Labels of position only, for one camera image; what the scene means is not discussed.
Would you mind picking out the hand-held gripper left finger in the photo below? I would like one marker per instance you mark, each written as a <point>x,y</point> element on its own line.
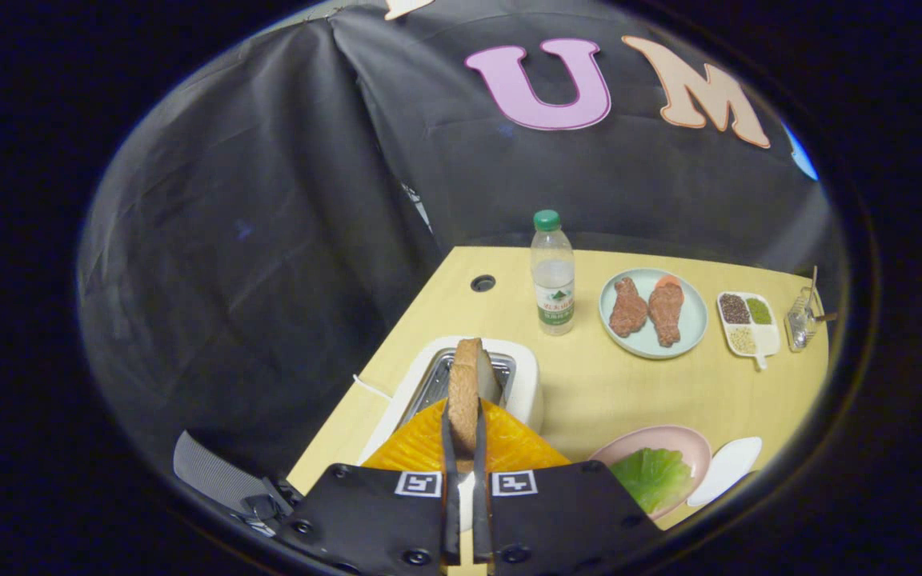
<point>365,512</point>

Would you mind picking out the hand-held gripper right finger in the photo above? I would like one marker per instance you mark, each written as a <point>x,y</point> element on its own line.
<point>565,512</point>

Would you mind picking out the green lettuce leaf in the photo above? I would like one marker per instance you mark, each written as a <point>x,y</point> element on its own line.
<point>653,478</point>

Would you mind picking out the brown-crust bread slice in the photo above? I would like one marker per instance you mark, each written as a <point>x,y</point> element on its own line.
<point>463,384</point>

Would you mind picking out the pink plate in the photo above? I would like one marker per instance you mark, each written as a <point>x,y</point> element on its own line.
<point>669,438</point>

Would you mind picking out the white toaster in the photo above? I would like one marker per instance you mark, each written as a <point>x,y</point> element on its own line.
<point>521,384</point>

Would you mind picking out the white plate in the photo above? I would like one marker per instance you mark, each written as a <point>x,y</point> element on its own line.
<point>725,468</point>

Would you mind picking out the brown chicken drumstick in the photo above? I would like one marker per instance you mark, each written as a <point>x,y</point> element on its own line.
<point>667,314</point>
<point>627,308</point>

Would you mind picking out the light blue plate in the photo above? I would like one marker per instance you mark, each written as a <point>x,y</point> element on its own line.
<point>693,320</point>

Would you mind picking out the clear water bottle green cap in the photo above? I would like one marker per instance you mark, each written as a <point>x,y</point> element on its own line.
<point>553,280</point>

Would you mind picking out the orange carrot slice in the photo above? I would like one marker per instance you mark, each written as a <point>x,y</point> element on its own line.
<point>667,280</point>

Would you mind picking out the white divided seed tray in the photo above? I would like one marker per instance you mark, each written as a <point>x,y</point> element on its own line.
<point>761,340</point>

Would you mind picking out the black backdrop cloth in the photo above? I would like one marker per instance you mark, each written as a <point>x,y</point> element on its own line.
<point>269,240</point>

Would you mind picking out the clear glass cup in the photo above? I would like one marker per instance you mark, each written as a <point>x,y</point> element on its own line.
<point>801,324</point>

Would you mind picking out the small metal spoon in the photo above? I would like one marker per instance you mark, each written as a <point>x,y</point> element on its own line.
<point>825,318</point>

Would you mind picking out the thin metal stick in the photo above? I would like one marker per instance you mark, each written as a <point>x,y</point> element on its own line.
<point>813,282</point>

